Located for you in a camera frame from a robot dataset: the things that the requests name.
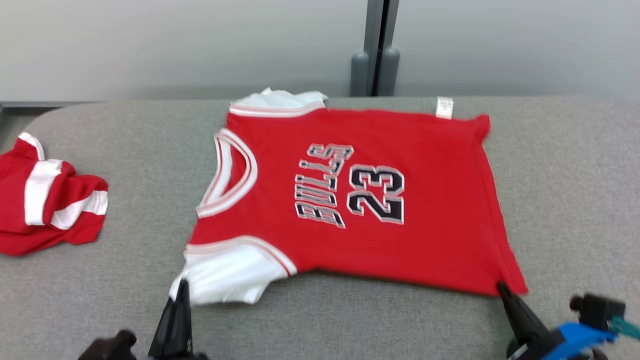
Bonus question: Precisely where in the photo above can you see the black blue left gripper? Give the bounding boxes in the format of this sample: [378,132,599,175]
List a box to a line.
[148,279,211,360]

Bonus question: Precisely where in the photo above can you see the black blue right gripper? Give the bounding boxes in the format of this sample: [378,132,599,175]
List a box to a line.
[497,281,621,360]

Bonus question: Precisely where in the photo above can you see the red Bulls 23 jersey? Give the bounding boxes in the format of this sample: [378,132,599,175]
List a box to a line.
[169,87,529,307]

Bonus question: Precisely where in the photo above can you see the red shorts with white stripes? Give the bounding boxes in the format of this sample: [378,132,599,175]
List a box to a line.
[0,131,109,257]

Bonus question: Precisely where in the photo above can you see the black cable with teal plug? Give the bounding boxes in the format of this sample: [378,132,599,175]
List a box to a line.
[611,315,640,341]

